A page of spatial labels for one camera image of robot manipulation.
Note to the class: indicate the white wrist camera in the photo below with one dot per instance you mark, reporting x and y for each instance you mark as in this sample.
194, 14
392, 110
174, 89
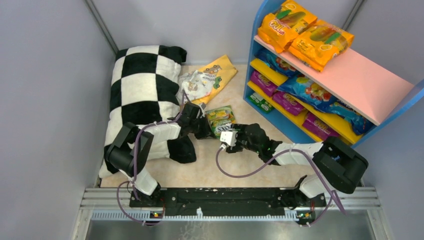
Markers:
228, 138
202, 107

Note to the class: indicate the orange candy bag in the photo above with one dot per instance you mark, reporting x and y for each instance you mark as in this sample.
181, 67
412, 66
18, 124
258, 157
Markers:
281, 27

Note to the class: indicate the blue yellow pink shelf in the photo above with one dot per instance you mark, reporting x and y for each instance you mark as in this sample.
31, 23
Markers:
368, 88

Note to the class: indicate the yellow white printed cloth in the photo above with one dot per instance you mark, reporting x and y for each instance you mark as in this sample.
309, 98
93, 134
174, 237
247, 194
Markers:
203, 84

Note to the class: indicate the grey aluminium rail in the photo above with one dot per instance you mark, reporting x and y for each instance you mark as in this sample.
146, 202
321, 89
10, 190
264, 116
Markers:
113, 204

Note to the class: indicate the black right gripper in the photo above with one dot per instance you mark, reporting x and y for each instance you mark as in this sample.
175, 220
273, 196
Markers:
245, 139

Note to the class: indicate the green yellow candy bag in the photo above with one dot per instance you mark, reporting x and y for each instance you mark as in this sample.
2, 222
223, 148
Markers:
261, 103

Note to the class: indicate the blue candy bag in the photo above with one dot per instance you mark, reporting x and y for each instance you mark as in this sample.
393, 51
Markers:
308, 91
360, 125
276, 63

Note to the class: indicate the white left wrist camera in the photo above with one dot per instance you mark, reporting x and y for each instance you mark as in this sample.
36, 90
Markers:
202, 107

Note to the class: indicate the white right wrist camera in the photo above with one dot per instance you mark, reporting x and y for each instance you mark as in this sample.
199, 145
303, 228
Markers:
228, 138

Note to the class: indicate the blue candy bag middle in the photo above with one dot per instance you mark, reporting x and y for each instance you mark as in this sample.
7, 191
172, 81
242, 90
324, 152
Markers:
308, 91

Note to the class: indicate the blue candy bag right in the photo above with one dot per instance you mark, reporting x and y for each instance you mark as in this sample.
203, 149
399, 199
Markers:
360, 125

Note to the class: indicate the blue candy bag upper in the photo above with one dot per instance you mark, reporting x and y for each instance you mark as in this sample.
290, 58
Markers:
276, 63

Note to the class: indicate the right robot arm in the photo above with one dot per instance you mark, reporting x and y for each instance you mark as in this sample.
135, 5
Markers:
336, 165

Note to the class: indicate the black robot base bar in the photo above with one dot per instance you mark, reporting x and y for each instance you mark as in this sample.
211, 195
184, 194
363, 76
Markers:
230, 202

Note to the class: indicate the purple candy bag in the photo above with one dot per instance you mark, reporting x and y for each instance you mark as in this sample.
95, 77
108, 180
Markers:
267, 86
318, 127
288, 102

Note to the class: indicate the orange candy bag floor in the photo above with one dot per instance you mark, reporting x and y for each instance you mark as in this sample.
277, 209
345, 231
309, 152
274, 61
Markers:
320, 43

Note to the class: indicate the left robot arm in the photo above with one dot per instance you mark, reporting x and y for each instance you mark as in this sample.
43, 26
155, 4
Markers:
130, 149

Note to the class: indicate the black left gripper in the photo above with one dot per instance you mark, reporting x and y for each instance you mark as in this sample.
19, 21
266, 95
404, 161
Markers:
201, 125

